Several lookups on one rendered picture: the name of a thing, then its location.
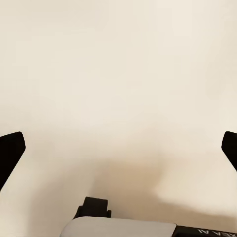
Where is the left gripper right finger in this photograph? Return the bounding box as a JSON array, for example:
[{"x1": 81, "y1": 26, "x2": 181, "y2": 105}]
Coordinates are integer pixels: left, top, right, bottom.
[{"x1": 221, "y1": 131, "x2": 237, "y2": 171}]

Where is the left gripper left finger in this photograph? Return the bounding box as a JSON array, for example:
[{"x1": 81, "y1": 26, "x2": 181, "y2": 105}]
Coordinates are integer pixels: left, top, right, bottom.
[{"x1": 0, "y1": 131, "x2": 26, "y2": 191}]

